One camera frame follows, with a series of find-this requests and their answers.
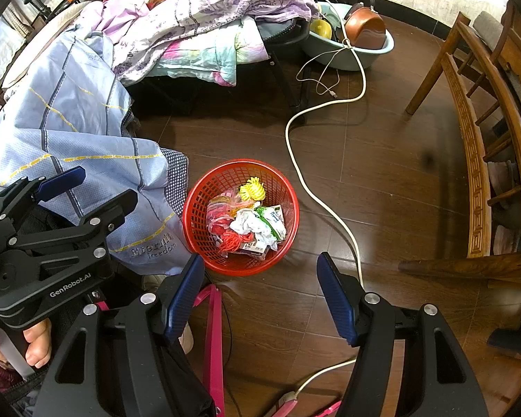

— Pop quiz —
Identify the crumpled white paper trash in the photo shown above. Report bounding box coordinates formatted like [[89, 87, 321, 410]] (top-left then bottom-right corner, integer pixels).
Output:
[[230, 205, 287, 260]]

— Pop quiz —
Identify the red plastic mesh basket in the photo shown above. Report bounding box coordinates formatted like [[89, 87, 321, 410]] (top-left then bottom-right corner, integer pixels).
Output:
[[182, 159, 299, 277]]

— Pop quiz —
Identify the wooden armchair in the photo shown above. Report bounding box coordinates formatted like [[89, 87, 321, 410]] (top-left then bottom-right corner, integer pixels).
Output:
[[399, 2, 521, 284]]

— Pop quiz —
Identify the yellow yarn bundle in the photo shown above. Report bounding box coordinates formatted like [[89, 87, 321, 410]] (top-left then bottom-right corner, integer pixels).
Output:
[[239, 177, 266, 202]]

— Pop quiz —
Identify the teal plastic basin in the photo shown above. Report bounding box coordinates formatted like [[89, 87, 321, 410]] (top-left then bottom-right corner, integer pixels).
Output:
[[303, 2, 395, 73]]

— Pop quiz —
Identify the pastel tie-dye blanket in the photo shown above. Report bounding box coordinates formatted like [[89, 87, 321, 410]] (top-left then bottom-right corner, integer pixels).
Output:
[[148, 16, 269, 87]]

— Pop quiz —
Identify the pink strap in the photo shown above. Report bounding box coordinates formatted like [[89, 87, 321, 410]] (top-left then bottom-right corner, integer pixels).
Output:
[[192, 284, 225, 417]]

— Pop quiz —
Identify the light blue bed blanket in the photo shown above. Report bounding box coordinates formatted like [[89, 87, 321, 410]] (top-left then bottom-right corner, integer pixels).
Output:
[[0, 29, 191, 275]]

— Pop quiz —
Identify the pink items plastic bag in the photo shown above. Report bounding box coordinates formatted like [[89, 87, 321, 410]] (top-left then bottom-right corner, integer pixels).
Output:
[[206, 189, 251, 238]]

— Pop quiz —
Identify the red yarn bundle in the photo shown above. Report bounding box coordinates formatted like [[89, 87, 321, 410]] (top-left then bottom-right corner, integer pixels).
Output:
[[218, 229, 255, 253]]

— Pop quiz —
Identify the purple floral quilt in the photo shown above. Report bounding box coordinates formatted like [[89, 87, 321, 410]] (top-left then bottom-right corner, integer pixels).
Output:
[[75, 0, 317, 85]]

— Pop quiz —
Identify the left hand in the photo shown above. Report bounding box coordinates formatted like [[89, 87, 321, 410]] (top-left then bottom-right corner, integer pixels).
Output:
[[0, 318, 52, 369]]

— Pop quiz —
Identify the cream pillow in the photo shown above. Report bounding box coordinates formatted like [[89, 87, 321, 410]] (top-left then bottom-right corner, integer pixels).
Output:
[[2, 1, 90, 89]]

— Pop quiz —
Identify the copper brown pot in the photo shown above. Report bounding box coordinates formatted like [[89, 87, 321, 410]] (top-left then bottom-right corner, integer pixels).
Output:
[[344, 3, 386, 50]]

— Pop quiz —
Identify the white power cable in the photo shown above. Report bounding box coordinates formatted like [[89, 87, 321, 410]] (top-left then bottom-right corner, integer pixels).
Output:
[[284, 0, 369, 396]]

